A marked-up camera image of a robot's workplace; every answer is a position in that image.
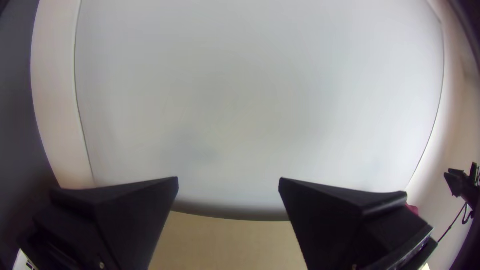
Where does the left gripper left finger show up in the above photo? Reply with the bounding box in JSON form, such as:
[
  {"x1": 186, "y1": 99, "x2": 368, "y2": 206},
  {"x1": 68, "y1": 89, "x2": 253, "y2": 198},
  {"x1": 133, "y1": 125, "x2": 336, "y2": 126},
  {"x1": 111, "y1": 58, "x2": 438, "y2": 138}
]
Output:
[{"x1": 18, "y1": 176, "x2": 180, "y2": 270}]

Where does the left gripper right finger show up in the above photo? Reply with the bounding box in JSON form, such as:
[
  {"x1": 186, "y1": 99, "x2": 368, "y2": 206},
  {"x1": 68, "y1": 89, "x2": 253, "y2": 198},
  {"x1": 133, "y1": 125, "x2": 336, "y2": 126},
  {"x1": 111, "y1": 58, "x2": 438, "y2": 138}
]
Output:
[{"x1": 278, "y1": 177, "x2": 439, "y2": 270}]

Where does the black cable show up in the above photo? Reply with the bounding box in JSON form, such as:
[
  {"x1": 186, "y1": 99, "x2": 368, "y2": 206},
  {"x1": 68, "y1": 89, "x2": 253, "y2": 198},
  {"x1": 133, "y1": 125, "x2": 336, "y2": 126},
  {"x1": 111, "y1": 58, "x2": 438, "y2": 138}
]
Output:
[{"x1": 436, "y1": 202, "x2": 474, "y2": 243}]

